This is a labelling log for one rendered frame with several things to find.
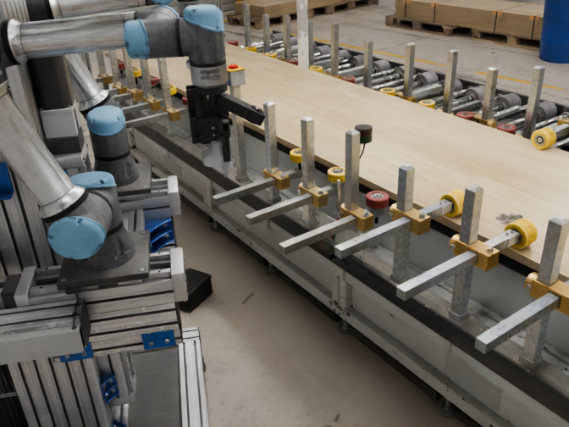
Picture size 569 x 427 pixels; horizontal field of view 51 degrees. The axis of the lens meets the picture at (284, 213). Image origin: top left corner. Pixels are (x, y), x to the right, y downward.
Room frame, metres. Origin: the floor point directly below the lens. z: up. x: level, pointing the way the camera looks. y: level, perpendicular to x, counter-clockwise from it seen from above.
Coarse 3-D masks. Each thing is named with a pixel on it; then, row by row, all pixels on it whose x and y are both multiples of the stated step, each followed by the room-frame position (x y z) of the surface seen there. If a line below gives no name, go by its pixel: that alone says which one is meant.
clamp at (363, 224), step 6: (342, 204) 1.88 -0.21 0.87; (342, 210) 1.85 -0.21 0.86; (348, 210) 1.83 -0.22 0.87; (354, 210) 1.82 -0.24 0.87; (360, 210) 1.82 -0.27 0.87; (342, 216) 1.85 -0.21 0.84; (354, 216) 1.80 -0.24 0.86; (360, 216) 1.78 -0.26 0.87; (372, 216) 1.78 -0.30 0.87; (360, 222) 1.77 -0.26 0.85; (366, 222) 1.77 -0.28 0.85; (372, 222) 1.78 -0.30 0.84; (360, 228) 1.77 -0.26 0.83; (366, 228) 1.77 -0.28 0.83
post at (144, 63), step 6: (144, 60) 3.28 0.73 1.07; (144, 66) 3.28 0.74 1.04; (144, 72) 3.28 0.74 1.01; (144, 78) 3.28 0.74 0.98; (150, 78) 3.29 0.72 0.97; (144, 84) 3.29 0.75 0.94; (150, 84) 3.29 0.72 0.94; (144, 90) 3.30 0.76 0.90; (150, 90) 3.29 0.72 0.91; (150, 96) 3.28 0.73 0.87; (150, 114) 3.28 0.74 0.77
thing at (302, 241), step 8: (368, 208) 1.85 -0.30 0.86; (352, 216) 1.80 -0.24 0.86; (376, 216) 1.84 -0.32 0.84; (336, 224) 1.75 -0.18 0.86; (344, 224) 1.76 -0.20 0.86; (352, 224) 1.78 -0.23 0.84; (312, 232) 1.70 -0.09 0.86; (320, 232) 1.70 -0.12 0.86; (328, 232) 1.72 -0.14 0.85; (336, 232) 1.74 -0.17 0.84; (288, 240) 1.66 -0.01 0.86; (296, 240) 1.66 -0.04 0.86; (304, 240) 1.66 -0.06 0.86; (312, 240) 1.68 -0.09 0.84; (320, 240) 1.70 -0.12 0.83; (280, 248) 1.63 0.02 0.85; (288, 248) 1.63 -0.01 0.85; (296, 248) 1.64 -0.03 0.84
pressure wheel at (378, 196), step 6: (372, 192) 1.88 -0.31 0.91; (378, 192) 1.88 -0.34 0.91; (384, 192) 1.88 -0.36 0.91; (366, 198) 1.86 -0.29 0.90; (372, 198) 1.84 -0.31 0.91; (378, 198) 1.84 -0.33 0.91; (384, 198) 1.83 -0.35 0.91; (366, 204) 1.86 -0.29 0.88; (372, 204) 1.83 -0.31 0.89; (378, 204) 1.82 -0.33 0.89; (384, 204) 1.83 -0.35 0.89
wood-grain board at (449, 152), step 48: (240, 48) 4.23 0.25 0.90; (288, 96) 3.08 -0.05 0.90; (336, 96) 3.04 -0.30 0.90; (384, 96) 3.00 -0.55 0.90; (288, 144) 2.43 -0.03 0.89; (336, 144) 2.37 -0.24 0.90; (384, 144) 2.34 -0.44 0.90; (432, 144) 2.32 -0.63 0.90; (480, 144) 2.30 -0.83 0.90; (528, 144) 2.27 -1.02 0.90; (432, 192) 1.87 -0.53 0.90; (528, 192) 1.84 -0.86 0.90; (480, 240) 1.57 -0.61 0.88
